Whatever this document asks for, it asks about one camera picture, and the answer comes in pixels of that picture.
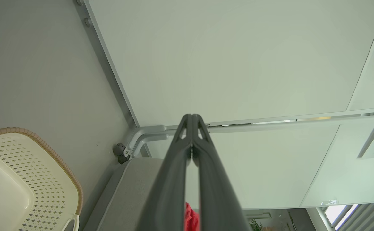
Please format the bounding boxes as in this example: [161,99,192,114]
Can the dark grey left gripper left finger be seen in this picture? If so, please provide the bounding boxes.
[136,114,194,231]

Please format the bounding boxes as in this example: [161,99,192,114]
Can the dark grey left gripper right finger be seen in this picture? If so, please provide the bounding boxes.
[192,114,250,231]

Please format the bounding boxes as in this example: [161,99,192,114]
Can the red white jersey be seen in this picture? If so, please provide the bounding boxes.
[185,202,201,231]

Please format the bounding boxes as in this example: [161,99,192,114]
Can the cream perforated laundry basket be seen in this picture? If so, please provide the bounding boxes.
[0,127,84,231]

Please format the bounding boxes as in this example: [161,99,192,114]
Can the grey fabric sofa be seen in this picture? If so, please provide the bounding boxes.
[83,157,187,231]

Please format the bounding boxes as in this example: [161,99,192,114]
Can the green potted plant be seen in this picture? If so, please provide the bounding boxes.
[248,219,263,231]

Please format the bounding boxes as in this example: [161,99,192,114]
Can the black caster wheel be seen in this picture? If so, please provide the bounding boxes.
[113,143,130,164]

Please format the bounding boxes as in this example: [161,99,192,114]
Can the grey metal partition leg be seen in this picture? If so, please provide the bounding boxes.
[124,124,213,159]

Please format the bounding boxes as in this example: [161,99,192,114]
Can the grey window blinds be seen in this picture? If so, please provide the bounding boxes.
[315,202,374,231]

